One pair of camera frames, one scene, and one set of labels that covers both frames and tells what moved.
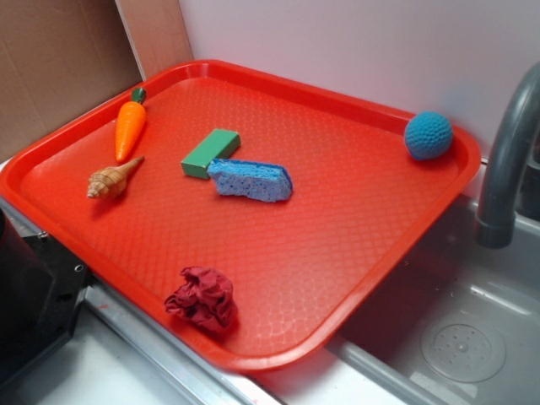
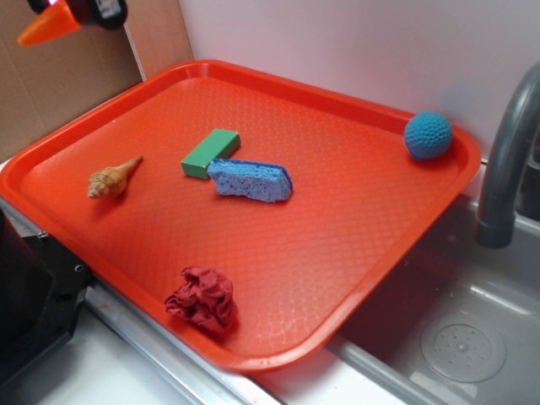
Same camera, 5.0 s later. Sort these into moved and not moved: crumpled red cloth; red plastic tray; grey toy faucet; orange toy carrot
Moved: orange toy carrot
Not moved: red plastic tray; crumpled red cloth; grey toy faucet
